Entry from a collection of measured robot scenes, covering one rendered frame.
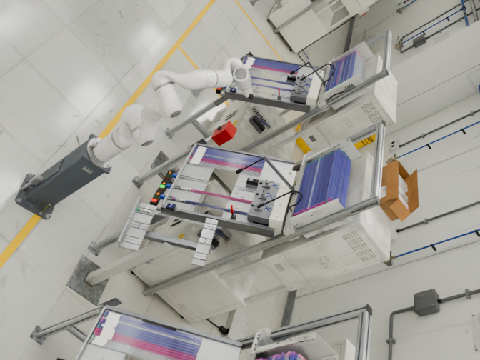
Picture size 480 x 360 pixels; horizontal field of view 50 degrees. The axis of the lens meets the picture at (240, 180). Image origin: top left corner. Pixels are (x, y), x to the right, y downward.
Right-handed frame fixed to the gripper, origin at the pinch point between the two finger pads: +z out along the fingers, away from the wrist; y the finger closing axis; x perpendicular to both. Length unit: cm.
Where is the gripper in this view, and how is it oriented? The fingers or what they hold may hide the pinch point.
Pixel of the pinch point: (246, 91)
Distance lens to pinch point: 298.2
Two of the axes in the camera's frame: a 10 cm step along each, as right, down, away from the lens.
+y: 5.2, 8.4, -1.6
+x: 8.5, -5.3, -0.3
